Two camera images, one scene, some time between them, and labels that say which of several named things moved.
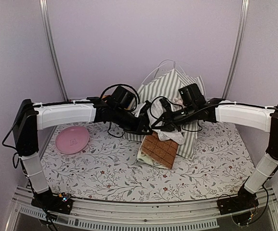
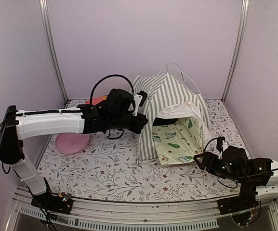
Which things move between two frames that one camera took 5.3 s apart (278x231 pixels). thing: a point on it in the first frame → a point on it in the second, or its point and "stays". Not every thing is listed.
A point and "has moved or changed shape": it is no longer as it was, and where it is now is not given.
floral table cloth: (214, 168) stays
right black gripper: (168, 118) → (208, 156)
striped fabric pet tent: (161, 95) has moved or changed shape
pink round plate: (71, 140) stays
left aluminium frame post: (47, 28) stays
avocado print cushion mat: (154, 151) → (179, 142)
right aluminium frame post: (244, 9) stays
